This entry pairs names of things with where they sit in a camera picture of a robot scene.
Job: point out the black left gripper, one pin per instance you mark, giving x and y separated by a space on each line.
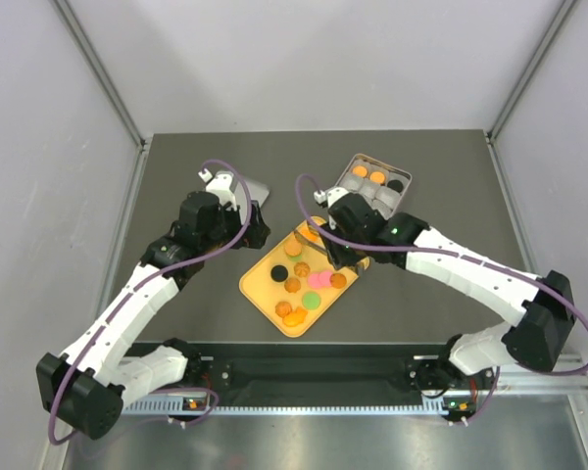
256 232

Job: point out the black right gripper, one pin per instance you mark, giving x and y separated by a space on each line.
339 258

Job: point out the metal serving tongs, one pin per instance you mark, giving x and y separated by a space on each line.
360 267

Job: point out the round tan dotted biscuit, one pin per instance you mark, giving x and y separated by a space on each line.
360 170

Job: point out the black sandwich cookie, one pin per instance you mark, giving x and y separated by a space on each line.
279 273
396 185

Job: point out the pink sandwich cookie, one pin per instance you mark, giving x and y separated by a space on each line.
325 278
314 281

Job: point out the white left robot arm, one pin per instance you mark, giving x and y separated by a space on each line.
90 383

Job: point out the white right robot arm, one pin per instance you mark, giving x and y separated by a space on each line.
535 325

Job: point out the pink cookie tin box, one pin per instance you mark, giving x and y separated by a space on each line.
382 185

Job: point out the orange fish cookie upper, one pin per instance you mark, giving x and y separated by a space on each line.
310 235

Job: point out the orange fish cookie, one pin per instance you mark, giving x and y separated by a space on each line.
310 235
295 317

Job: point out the silver tin lid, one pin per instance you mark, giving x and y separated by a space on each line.
258 191

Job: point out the tan flower cookie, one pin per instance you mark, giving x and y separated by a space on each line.
302 269

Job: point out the yellow plastic tray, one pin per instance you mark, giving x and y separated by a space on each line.
257 286

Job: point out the tan swirl cookie middle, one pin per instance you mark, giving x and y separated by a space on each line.
292 285

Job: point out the tan swirl cookie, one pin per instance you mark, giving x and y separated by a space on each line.
283 308
292 285

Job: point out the orange fish cookie lower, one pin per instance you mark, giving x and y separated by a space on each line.
295 317

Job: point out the tan swirl cookie lower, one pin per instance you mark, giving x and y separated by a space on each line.
283 308

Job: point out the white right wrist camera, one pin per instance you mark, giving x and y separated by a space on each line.
326 198

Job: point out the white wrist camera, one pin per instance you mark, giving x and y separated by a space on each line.
223 185
326 198

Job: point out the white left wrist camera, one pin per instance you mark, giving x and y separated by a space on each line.
223 185

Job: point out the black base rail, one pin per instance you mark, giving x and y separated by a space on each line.
324 373

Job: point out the aluminium frame post right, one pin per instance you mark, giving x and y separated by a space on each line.
546 41

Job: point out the aluminium frame post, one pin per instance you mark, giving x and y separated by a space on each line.
83 43
546 41

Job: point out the aluminium frame post left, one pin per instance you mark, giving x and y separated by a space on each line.
83 43

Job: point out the grey slotted cable duct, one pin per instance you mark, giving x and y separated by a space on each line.
196 404

